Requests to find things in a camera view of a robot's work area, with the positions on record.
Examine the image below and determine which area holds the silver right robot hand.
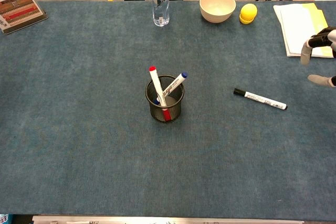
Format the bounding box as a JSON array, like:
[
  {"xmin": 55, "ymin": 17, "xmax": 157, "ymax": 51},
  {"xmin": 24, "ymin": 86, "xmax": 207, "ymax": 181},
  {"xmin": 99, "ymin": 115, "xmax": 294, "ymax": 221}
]
[{"xmin": 300, "ymin": 26, "xmax": 336, "ymax": 88}]

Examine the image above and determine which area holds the black whiteboard marker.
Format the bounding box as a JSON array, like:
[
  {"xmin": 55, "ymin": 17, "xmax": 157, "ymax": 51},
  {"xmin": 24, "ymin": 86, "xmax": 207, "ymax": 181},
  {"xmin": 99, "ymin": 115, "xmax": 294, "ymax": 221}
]
[{"xmin": 233, "ymin": 87, "xmax": 289, "ymax": 111}]

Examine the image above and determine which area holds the blue whiteboard marker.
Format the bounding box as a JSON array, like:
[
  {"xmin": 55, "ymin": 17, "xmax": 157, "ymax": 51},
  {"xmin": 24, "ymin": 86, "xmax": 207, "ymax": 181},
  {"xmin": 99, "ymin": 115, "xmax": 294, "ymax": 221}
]
[{"xmin": 153, "ymin": 71, "xmax": 188, "ymax": 105}]

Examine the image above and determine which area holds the red whiteboard marker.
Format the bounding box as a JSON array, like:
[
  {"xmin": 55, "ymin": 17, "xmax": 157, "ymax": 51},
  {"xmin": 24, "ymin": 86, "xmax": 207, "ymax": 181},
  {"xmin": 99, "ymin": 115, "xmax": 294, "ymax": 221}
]
[{"xmin": 149, "ymin": 66, "xmax": 172, "ymax": 122}]

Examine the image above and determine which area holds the black mesh pen holder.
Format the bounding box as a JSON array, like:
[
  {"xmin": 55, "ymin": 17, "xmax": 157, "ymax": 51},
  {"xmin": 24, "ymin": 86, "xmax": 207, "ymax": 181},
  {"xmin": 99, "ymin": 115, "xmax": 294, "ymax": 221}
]
[{"xmin": 145, "ymin": 73, "xmax": 185, "ymax": 123}]

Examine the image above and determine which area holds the yellow-green folder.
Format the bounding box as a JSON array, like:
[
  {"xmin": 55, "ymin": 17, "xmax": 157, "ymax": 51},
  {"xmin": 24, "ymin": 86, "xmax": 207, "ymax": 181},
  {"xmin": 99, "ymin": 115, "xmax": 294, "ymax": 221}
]
[{"xmin": 301, "ymin": 3, "xmax": 336, "ymax": 59}]

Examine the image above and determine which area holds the white paper stack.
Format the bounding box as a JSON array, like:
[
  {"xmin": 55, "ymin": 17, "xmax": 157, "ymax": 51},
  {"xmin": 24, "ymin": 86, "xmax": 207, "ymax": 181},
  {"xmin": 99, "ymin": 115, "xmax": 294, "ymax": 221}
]
[{"xmin": 272, "ymin": 4, "xmax": 324, "ymax": 58}]

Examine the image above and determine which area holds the yellow egg-shaped toy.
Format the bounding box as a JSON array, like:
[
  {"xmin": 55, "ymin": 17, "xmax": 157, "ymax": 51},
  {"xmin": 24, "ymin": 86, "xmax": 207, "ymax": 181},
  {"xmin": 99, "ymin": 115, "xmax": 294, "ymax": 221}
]
[{"xmin": 238, "ymin": 3, "xmax": 258, "ymax": 25}]

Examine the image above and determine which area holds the cream bowl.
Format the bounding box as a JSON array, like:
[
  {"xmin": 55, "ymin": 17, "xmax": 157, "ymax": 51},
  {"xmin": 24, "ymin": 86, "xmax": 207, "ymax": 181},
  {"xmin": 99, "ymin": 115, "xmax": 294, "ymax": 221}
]
[{"xmin": 199, "ymin": 0, "xmax": 237, "ymax": 24}]

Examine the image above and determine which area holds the blue-grey felt table mat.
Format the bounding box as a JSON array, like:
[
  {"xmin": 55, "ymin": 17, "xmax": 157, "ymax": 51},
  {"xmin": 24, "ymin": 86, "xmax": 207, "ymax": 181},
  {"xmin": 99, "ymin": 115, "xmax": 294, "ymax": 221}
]
[{"xmin": 0, "ymin": 0, "xmax": 336, "ymax": 221}]

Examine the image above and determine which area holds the colourful box at corner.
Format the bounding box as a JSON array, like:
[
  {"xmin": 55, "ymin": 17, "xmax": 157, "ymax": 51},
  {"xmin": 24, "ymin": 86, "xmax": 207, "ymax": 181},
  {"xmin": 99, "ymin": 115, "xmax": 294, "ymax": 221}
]
[{"xmin": 0, "ymin": 0, "xmax": 49, "ymax": 35}]

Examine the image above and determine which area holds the aluminium rail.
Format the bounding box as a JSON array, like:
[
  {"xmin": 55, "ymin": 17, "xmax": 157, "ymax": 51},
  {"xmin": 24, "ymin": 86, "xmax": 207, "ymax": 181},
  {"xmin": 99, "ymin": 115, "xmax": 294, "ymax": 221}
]
[{"xmin": 31, "ymin": 215, "xmax": 305, "ymax": 224}]

